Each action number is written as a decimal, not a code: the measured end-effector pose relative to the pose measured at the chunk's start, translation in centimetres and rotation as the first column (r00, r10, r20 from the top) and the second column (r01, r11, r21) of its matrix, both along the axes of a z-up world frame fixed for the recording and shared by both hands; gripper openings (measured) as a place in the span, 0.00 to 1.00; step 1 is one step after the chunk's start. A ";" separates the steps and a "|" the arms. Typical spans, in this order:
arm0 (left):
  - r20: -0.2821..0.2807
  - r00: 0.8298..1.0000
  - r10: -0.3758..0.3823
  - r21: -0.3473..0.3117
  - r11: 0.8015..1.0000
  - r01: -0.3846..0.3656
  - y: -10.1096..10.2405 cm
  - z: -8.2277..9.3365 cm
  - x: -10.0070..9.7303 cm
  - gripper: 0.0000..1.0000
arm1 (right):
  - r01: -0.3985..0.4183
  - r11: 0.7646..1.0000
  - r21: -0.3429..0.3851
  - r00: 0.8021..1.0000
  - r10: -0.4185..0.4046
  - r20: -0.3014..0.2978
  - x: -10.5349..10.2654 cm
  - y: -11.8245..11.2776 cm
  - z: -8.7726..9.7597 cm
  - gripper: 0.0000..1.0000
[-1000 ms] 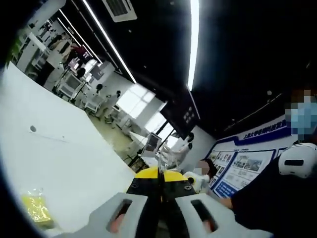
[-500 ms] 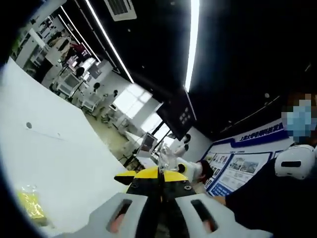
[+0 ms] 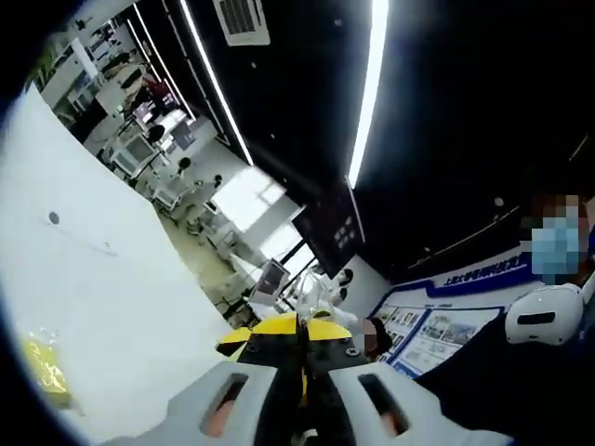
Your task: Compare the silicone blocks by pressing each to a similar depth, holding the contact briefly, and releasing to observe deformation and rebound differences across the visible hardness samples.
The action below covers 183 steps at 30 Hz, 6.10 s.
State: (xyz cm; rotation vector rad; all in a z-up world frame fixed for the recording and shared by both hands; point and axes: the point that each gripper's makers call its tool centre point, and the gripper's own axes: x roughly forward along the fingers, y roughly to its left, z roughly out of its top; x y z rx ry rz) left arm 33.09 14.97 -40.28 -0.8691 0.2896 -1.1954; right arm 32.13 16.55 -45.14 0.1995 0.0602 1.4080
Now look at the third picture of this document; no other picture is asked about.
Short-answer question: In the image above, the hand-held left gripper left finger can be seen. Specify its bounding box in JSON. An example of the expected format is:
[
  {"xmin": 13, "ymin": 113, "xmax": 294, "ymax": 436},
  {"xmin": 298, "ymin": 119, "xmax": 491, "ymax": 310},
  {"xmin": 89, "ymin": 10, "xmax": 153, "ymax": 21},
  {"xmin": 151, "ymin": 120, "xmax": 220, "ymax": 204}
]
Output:
[{"xmin": 99, "ymin": 311, "xmax": 306, "ymax": 446}]

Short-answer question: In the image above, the person's dark clothed torso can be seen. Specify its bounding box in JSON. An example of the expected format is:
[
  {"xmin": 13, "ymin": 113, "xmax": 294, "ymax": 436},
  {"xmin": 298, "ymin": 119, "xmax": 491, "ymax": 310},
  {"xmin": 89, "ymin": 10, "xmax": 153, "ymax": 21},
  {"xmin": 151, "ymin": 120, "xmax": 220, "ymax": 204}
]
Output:
[{"xmin": 413, "ymin": 320, "xmax": 595, "ymax": 446}]

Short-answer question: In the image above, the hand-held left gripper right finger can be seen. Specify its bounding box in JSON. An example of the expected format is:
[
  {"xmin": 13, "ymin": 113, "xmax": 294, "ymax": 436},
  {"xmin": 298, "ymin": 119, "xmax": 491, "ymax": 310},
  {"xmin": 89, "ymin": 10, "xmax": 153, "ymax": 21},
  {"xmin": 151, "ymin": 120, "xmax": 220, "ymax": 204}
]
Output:
[{"xmin": 297, "ymin": 318, "xmax": 512, "ymax": 446}]

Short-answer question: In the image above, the computer monitor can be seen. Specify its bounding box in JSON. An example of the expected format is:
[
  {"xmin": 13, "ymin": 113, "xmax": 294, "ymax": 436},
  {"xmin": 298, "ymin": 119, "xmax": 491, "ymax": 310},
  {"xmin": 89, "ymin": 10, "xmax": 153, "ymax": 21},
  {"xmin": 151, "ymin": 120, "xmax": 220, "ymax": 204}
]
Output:
[{"xmin": 251, "ymin": 257, "xmax": 290, "ymax": 299}]

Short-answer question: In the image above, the ceiling air vent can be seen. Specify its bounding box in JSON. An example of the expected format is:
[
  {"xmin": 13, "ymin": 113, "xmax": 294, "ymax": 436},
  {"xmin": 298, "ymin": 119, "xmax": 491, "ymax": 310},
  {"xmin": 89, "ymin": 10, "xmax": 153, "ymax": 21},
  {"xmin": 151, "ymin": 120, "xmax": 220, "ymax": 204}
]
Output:
[{"xmin": 212, "ymin": 0, "xmax": 271, "ymax": 47}]

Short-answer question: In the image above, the white office chair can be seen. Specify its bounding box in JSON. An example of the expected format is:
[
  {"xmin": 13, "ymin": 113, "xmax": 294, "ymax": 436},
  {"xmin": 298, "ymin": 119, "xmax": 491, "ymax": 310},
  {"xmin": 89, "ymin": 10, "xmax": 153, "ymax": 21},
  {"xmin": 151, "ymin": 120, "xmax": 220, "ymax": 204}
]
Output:
[{"xmin": 110, "ymin": 133, "xmax": 155, "ymax": 178}]

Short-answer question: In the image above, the clear plastic bag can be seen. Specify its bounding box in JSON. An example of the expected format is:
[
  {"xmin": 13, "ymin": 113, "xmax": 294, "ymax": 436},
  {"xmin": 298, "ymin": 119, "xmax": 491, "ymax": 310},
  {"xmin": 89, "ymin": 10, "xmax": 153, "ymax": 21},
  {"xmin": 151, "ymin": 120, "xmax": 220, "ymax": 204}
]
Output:
[{"xmin": 17, "ymin": 326, "xmax": 74, "ymax": 411}]

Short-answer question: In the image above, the blue white wall poster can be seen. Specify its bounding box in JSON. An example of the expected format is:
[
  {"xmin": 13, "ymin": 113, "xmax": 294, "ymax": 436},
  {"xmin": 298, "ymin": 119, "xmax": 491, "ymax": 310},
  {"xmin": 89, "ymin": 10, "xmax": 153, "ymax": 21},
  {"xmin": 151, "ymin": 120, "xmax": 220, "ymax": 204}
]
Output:
[{"xmin": 371, "ymin": 253, "xmax": 536, "ymax": 380}]

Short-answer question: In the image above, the ceiling light strip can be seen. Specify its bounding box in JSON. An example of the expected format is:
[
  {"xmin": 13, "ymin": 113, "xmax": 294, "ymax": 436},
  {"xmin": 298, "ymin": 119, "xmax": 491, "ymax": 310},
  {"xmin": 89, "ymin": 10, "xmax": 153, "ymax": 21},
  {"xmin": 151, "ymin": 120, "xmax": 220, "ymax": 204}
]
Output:
[
  {"xmin": 347, "ymin": 0, "xmax": 390, "ymax": 188},
  {"xmin": 178, "ymin": 0, "xmax": 256, "ymax": 167}
]

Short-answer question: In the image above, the black wall screen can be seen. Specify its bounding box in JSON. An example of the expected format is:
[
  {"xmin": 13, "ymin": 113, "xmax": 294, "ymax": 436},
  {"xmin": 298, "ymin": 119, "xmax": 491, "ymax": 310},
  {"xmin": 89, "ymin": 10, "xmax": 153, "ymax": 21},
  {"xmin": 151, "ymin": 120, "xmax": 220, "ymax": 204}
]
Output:
[{"xmin": 291, "ymin": 178, "xmax": 369, "ymax": 281}]

